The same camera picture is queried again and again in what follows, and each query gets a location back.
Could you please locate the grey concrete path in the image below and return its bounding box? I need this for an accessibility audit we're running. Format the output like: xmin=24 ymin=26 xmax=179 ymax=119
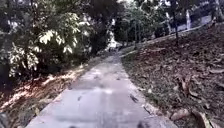
xmin=24 ymin=53 xmax=179 ymax=128

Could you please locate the wood of trees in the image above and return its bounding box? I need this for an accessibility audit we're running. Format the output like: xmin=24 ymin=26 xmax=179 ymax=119
xmin=0 ymin=0 xmax=224 ymax=81

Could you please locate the grass slope with leaves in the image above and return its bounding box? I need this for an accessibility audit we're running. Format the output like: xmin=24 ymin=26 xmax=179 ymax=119
xmin=119 ymin=22 xmax=224 ymax=128

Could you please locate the tree trunk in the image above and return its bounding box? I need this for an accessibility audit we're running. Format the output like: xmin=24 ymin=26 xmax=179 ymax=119
xmin=169 ymin=0 xmax=180 ymax=47

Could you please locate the leaf-strewn ground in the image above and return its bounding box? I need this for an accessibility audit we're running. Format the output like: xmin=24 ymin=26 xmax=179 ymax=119
xmin=0 ymin=54 xmax=108 ymax=128

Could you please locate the building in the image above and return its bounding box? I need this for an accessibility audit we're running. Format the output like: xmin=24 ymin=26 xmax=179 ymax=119
xmin=163 ymin=6 xmax=224 ymax=34

